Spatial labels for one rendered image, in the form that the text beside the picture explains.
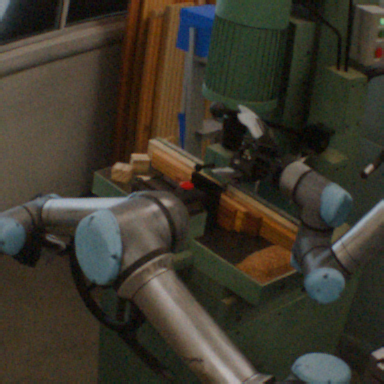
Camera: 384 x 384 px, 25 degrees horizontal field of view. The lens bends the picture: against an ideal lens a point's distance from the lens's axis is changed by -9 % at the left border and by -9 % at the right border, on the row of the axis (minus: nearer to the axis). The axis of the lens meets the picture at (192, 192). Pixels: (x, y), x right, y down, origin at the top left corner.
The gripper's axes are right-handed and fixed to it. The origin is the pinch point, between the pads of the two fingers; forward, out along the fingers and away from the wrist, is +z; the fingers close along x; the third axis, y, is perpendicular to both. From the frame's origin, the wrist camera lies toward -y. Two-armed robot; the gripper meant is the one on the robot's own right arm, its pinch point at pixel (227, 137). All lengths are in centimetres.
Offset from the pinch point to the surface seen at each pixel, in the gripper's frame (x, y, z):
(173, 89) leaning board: 19, -110, 121
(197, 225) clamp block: 22.6, -7.8, 4.6
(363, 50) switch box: -31.2, -35.0, -2.9
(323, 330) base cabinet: 48, -63, -10
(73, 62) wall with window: 21, -77, 148
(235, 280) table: 28.5, -8.4, -10.7
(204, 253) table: 27.2, -7.9, -0.2
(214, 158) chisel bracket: 9.2, -14.2, 12.4
